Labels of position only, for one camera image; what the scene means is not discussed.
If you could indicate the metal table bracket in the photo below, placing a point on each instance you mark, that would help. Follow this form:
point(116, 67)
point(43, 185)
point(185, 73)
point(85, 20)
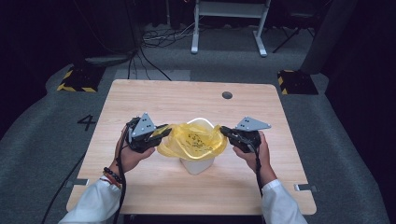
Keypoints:
point(306, 187)
point(77, 182)

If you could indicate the yellow-black striped stand base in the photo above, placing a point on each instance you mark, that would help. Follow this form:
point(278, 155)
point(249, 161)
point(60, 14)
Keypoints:
point(295, 82)
point(81, 79)

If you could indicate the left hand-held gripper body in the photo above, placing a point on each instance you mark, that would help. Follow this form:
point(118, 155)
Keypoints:
point(141, 133)

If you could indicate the person's left hand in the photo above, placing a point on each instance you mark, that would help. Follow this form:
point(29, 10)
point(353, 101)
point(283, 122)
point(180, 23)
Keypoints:
point(130, 158)

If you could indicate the person's right hand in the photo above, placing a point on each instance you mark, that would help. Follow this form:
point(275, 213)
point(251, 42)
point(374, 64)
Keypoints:
point(264, 155)

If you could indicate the white bin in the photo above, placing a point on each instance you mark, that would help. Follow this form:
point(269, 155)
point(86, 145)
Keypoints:
point(196, 166)

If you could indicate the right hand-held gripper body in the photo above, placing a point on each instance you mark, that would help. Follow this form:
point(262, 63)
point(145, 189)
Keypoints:
point(247, 133)

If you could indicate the white desk frame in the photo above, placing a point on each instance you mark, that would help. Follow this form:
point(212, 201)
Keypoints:
point(230, 9)

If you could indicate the black tripod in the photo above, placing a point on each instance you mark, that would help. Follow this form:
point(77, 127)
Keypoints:
point(292, 35)

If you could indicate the grey pillar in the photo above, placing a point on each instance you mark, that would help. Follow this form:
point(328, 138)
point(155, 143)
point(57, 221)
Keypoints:
point(327, 34)

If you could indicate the yellow plastic bag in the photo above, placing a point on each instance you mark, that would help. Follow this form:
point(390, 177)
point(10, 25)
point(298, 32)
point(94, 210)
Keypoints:
point(193, 140)

